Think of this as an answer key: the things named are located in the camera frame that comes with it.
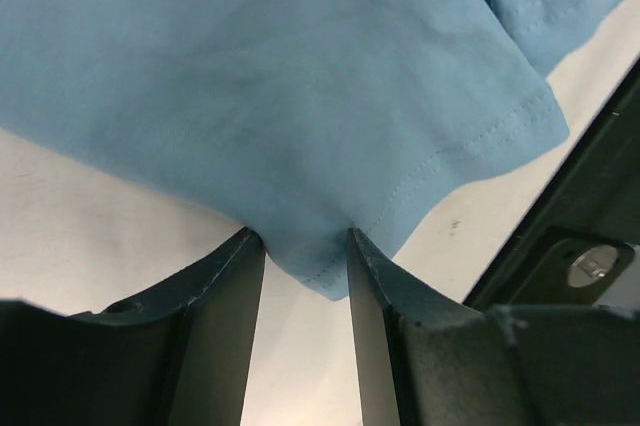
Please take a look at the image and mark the light blue printed t-shirt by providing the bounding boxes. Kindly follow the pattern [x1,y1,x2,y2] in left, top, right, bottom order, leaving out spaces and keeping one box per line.
[1,0,622,300]

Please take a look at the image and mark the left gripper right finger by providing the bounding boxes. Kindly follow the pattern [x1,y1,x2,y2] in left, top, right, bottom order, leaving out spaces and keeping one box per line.
[347,229,639,425]

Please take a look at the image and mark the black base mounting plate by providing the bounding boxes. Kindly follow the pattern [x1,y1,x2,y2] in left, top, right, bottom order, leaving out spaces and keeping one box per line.
[464,66,639,311]

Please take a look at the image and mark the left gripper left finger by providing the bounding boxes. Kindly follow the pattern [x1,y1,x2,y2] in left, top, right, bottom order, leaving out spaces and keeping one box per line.
[1,229,265,425]

